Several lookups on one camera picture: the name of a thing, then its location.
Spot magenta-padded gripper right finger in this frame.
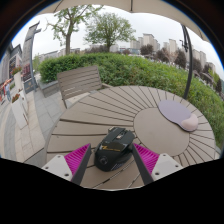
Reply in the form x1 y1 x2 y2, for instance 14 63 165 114
131 143 184 186

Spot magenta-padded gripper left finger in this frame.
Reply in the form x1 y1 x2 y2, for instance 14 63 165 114
41 143 92 186

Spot black computer mouse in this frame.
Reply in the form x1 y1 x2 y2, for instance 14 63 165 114
93 126 136 173

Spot lavender mouse pad with wrist rest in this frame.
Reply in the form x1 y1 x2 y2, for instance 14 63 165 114
157 99 200 133

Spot white planter with orange flowers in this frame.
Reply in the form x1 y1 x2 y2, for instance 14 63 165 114
10 93 29 130

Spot grey slatted outdoor chair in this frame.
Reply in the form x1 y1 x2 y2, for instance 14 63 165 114
56 65 113 109

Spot person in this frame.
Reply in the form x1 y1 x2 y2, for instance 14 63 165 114
3 82 12 103

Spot white planter with green plants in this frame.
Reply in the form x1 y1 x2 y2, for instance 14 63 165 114
11 66 24 93

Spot green trimmed hedge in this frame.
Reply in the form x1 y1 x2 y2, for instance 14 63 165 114
38 52 224 148

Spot dark curved parasol pole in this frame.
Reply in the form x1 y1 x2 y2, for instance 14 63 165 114
179 23 194 100

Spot grey shopfront building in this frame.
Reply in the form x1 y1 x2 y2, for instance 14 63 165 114
0 43 24 101

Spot tall grey sign pylon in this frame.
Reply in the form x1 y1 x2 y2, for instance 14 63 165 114
22 21 43 94

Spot distant high-rise buildings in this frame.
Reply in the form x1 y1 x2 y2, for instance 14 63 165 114
109 32 218 74

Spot sparse-leaved tree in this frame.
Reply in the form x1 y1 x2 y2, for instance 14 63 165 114
46 4 103 56

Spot round bushy green tree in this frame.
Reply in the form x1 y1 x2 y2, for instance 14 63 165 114
83 12 137 53

